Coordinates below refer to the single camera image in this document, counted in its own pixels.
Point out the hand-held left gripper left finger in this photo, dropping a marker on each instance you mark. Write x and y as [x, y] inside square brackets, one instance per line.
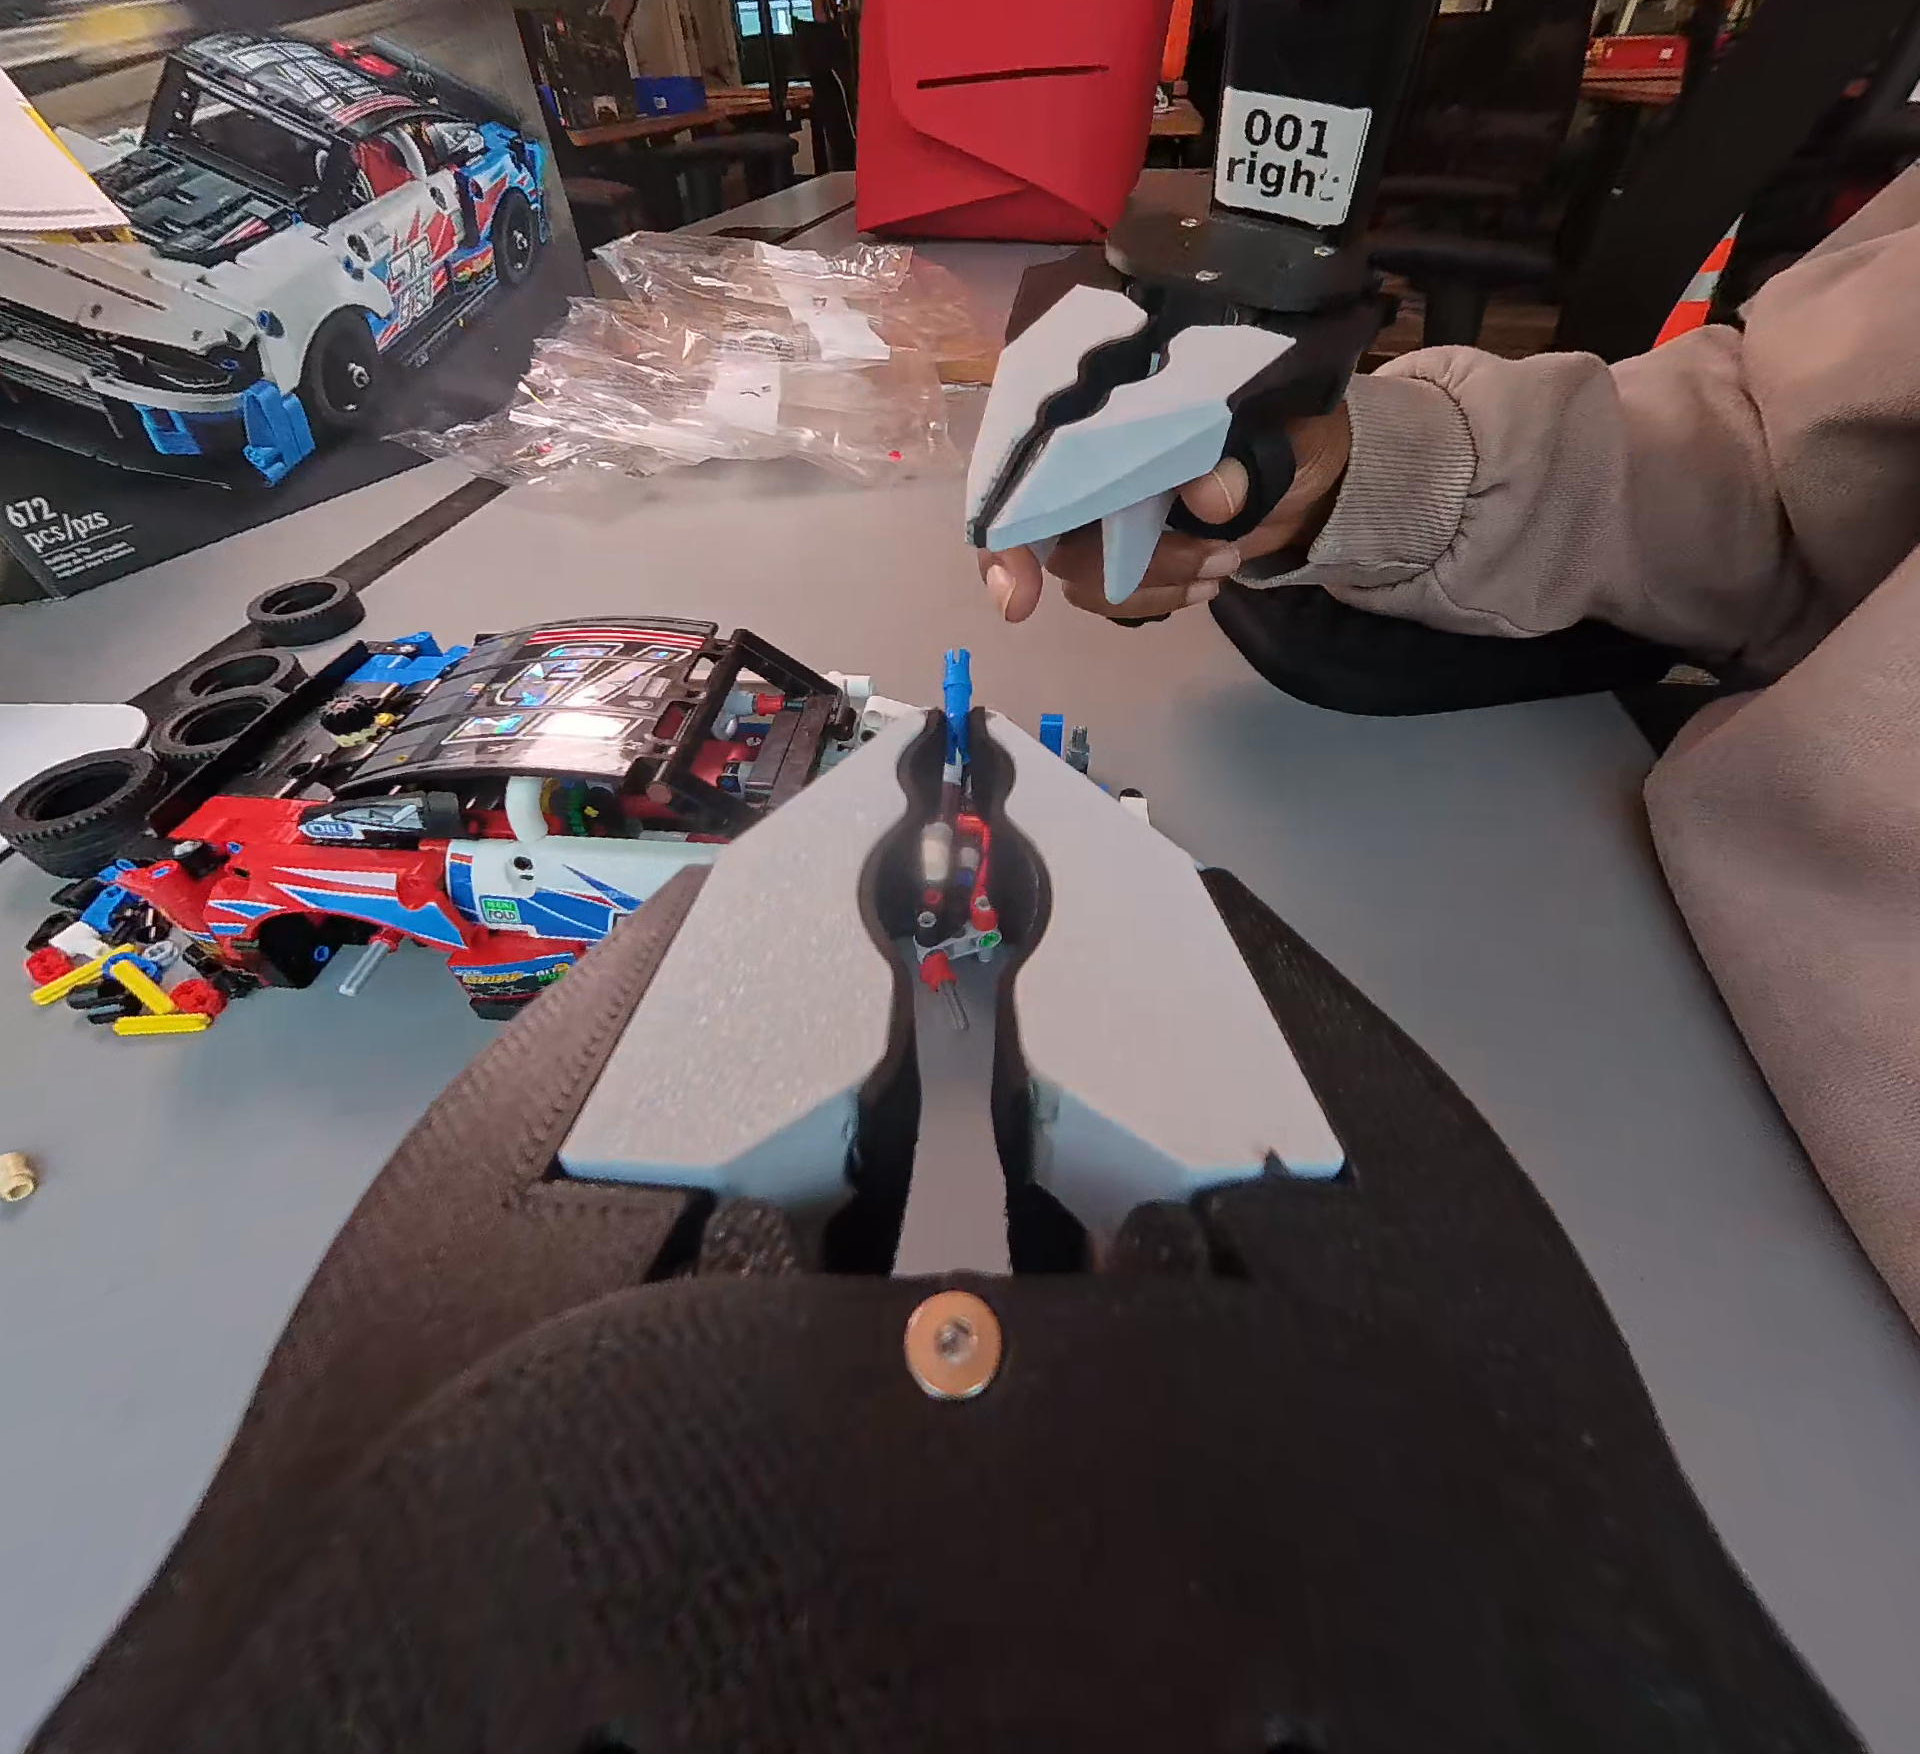
[721, 1034]

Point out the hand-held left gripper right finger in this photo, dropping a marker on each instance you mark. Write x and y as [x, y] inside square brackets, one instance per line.
[1185, 1034]

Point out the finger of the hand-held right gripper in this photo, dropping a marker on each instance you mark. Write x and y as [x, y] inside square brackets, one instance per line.
[1156, 419]
[1049, 352]

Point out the toy brick race car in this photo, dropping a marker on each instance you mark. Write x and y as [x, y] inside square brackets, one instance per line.
[525, 869]

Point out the long blue brick pin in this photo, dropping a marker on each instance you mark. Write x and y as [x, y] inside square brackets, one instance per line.
[957, 695]

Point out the grey desk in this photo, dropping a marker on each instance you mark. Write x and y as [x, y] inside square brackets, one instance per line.
[1502, 884]

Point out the person's right hand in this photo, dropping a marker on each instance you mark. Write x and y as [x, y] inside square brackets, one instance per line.
[1290, 479]

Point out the black office chair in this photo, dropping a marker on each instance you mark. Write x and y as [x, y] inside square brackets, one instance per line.
[1502, 133]

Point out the red storage bin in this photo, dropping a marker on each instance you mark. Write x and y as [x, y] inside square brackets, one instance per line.
[1021, 59]

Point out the clear plastic bag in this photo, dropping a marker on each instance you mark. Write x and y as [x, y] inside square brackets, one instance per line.
[751, 285]
[677, 404]

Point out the black chair armrest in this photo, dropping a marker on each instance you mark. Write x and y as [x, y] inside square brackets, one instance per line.
[1424, 660]

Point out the orange traffic cone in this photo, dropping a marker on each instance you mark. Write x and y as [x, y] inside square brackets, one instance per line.
[1703, 285]

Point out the pile of small loose bricks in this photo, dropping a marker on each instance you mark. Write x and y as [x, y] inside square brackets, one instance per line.
[136, 974]

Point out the black rubber toy tyre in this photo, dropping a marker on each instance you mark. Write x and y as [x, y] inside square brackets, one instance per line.
[277, 618]
[45, 824]
[172, 734]
[202, 682]

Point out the person's beige sweatshirt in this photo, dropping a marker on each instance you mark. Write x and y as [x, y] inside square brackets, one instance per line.
[1799, 961]

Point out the small tan brick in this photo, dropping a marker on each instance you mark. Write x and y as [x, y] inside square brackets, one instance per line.
[14, 1176]

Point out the white book stand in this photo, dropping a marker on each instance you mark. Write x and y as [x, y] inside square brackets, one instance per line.
[62, 734]

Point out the toy car set box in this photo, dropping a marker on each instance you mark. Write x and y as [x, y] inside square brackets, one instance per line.
[225, 211]

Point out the open instruction booklet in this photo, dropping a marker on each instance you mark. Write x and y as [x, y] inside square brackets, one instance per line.
[45, 164]

